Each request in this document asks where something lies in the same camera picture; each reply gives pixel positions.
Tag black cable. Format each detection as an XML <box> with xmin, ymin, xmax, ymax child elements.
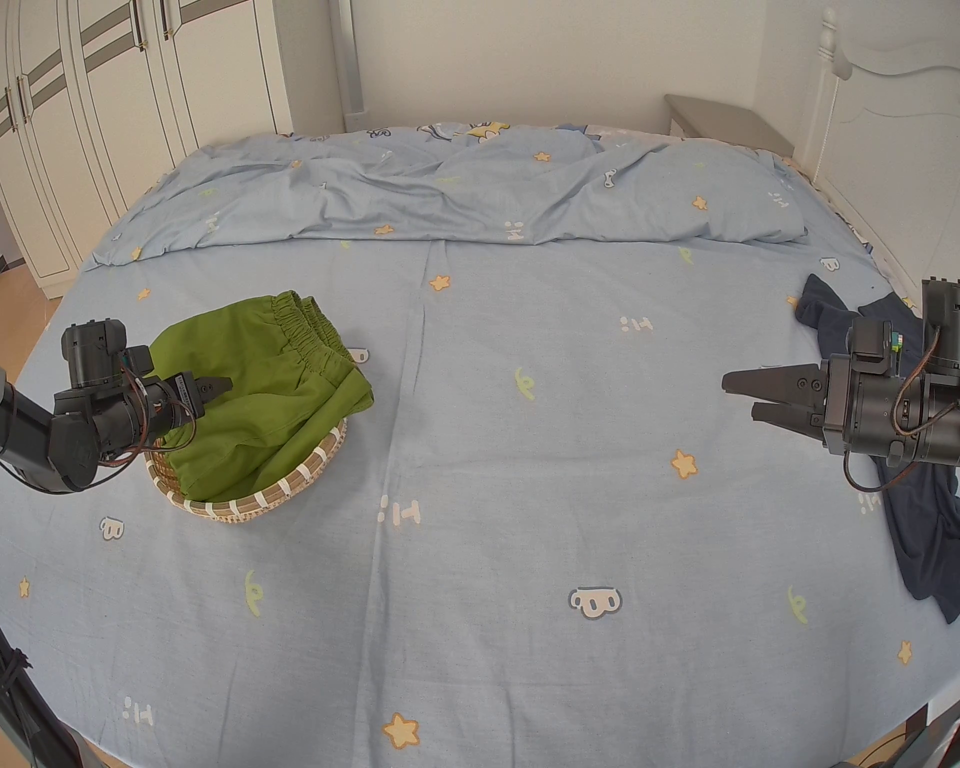
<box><xmin>97</xmin><ymin>412</ymin><xmax>200</xmax><ymax>472</ymax></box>
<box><xmin>843</xmin><ymin>450</ymin><xmax>935</xmax><ymax>493</ymax></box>

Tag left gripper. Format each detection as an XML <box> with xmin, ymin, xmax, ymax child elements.
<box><xmin>118</xmin><ymin>372</ymin><xmax>206</xmax><ymax>445</ymax></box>

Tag dark blue garment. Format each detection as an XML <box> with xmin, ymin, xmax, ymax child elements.
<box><xmin>795</xmin><ymin>273</ymin><xmax>960</xmax><ymax>625</ymax></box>

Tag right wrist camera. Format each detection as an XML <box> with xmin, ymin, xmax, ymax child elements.
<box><xmin>847</xmin><ymin>320</ymin><xmax>905</xmax><ymax>376</ymax></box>

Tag pale blue quilt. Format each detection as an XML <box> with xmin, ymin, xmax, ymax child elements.
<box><xmin>82</xmin><ymin>120</ymin><xmax>810</xmax><ymax>273</ymax></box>

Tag bed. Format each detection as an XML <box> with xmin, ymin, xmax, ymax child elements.
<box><xmin>0</xmin><ymin>7</ymin><xmax>960</xmax><ymax>768</ymax></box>

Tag white wardrobe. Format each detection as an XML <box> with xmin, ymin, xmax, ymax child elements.
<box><xmin>0</xmin><ymin>0</ymin><xmax>331</xmax><ymax>301</ymax></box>

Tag grey bedside table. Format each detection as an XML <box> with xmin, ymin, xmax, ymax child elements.
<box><xmin>663</xmin><ymin>93</ymin><xmax>798</xmax><ymax>159</ymax></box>

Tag grey wall pipe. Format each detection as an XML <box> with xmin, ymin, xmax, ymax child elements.
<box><xmin>330</xmin><ymin>0</ymin><xmax>369</xmax><ymax>132</ymax></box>

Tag green shorts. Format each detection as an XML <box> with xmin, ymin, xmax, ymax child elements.
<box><xmin>146</xmin><ymin>291</ymin><xmax>375</xmax><ymax>502</ymax></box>

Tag round woven basket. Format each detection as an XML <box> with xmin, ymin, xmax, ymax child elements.
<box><xmin>144</xmin><ymin>416</ymin><xmax>350</xmax><ymax>525</ymax></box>

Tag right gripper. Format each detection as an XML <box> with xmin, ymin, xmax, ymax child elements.
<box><xmin>722</xmin><ymin>355</ymin><xmax>933</xmax><ymax>459</ymax></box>

